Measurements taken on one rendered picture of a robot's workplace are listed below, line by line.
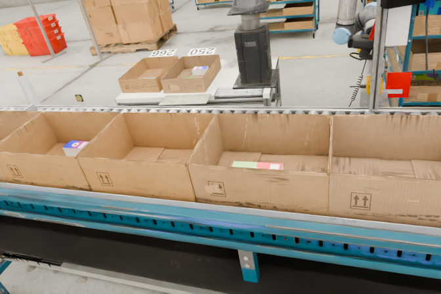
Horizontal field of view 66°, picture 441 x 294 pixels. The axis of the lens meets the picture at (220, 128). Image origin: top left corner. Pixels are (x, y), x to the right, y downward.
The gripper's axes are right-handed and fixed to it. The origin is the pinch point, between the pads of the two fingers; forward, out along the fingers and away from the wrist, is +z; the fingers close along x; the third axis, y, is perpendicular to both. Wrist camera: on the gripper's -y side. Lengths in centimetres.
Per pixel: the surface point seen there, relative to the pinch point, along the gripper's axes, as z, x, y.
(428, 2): 1.0, -14.1, -35.1
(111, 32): -243, 370, 212
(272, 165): 69, 35, -40
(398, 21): -6.4, -6.8, -18.6
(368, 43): -1.8, 4.1, -11.4
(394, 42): -2.0, -6.4, -11.0
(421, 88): -17, -29, 48
